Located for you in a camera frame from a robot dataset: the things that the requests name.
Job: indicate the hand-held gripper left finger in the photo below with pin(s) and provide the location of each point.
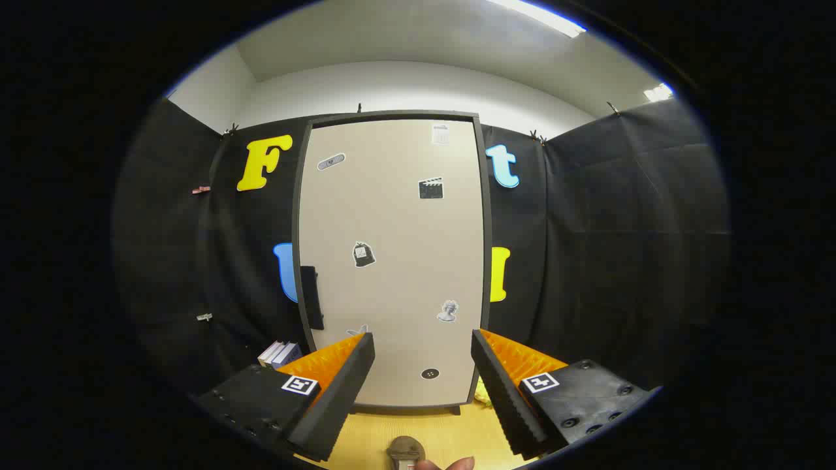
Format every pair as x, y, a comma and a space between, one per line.
339, 391

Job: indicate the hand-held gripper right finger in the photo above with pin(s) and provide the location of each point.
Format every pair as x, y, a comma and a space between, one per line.
506, 391

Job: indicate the brown plush shoe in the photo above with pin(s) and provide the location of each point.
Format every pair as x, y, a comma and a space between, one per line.
405, 450

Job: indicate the beige shoe cabinet door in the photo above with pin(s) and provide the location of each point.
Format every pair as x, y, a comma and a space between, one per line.
392, 215

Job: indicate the grey shoe cabinet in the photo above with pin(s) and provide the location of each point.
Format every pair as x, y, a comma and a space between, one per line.
392, 115

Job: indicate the blue paperback book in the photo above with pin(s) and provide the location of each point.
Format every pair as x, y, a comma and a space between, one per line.
289, 354

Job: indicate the white paperback book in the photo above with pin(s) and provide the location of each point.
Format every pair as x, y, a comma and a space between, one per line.
269, 352

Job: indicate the black backdrop cloth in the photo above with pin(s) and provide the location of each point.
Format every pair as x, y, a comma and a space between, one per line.
620, 228

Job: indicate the small ceiling light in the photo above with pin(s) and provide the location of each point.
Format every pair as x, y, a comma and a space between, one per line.
658, 93

